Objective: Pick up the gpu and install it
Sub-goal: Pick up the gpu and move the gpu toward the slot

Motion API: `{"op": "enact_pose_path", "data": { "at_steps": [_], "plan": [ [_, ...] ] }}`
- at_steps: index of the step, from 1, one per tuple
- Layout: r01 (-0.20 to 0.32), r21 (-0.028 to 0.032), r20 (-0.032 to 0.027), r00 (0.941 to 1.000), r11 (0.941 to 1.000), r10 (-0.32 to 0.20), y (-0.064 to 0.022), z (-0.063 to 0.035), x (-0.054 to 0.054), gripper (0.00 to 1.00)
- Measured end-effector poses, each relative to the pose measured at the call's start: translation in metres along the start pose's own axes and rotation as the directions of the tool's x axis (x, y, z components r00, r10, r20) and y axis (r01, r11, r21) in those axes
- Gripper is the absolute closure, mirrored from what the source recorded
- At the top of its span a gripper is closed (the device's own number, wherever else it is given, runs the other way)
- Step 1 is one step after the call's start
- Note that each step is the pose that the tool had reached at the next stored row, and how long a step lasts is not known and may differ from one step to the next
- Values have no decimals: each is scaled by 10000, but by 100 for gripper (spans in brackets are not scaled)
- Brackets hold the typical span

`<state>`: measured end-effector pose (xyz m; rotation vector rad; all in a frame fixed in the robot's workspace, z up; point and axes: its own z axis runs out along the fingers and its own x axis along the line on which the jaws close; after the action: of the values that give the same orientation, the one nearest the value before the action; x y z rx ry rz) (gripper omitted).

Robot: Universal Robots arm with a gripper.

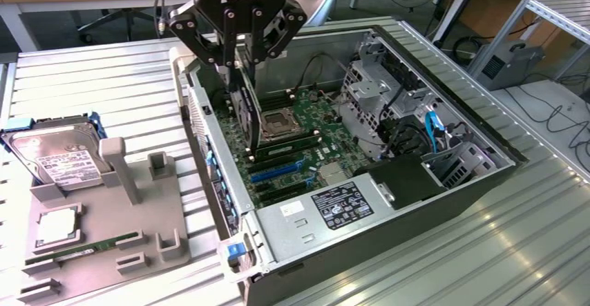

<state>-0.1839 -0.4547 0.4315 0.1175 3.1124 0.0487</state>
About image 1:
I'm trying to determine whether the black plastic shroud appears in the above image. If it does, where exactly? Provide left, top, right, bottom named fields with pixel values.
left=367, top=155, right=448, bottom=211

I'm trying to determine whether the blue case latch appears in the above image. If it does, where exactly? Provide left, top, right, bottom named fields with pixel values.
left=226, top=242, right=245, bottom=262

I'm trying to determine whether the blue data wire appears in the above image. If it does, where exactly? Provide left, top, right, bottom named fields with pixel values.
left=425, top=110, right=447, bottom=154

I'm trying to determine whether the black loose cable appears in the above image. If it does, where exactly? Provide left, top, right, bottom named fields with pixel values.
left=504, top=84, right=590, bottom=150

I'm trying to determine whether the grey box with handle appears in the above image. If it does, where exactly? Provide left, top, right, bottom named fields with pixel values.
left=473, top=42, right=547, bottom=91

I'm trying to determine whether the black looped wire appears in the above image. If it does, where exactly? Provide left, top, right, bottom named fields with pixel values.
left=292, top=52, right=347, bottom=91

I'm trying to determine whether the silver drive cage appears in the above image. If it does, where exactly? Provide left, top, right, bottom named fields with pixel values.
left=340, top=31, right=443, bottom=148

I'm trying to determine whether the silver perforated disk bay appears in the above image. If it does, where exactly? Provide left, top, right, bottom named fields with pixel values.
left=421, top=142, right=516, bottom=189

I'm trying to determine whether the aluminium profile frame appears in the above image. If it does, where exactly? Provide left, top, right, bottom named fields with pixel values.
left=464, top=0, right=590, bottom=82

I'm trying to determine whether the blue disk bracket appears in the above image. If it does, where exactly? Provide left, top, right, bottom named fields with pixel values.
left=0, top=111, right=109, bottom=155

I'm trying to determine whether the blue expansion slot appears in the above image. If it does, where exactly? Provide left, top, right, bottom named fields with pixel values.
left=249, top=162, right=302, bottom=183

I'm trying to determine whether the green motherboard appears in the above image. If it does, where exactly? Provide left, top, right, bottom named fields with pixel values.
left=216, top=88, right=369, bottom=209

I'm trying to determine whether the open dark PC case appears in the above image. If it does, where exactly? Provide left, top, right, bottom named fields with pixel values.
left=168, top=24, right=528, bottom=306

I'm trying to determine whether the black office chair base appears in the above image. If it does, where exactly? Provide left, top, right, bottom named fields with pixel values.
left=76, top=7, right=162, bottom=43

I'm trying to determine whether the green RAM stick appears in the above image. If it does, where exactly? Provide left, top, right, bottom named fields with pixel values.
left=254, top=139, right=320, bottom=158
left=22, top=231, right=138, bottom=266

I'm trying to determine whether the black long expansion slot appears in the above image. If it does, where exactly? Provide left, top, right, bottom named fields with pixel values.
left=246, top=153, right=298, bottom=175
left=257, top=191, right=300, bottom=207
left=254, top=180, right=308, bottom=200

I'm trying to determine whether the silver hard disk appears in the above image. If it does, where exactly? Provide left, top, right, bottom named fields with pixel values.
left=1, top=122, right=105, bottom=192

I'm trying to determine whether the silver chipset heatsink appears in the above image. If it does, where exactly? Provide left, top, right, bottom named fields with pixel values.
left=317, top=162, right=349, bottom=186

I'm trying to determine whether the grey parts rack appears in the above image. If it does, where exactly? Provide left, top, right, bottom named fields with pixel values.
left=16, top=136, right=192, bottom=303

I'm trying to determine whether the black coiled cable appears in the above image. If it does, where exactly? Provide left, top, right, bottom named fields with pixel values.
left=453, top=36, right=483, bottom=61

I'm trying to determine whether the metal CPU socket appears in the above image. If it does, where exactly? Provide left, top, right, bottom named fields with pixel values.
left=257, top=111, right=300, bottom=143

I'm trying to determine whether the black wire bundle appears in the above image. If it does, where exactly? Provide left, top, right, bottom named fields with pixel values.
left=376, top=114, right=436, bottom=157

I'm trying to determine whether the silver power supply unit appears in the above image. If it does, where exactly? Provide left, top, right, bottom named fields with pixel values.
left=254, top=173, right=397, bottom=264

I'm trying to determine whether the silver CPU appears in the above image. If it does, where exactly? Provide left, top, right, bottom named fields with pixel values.
left=34, top=211, right=78, bottom=245

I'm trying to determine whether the graphics card with black fan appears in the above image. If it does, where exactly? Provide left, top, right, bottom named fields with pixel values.
left=228, top=45, right=264, bottom=155

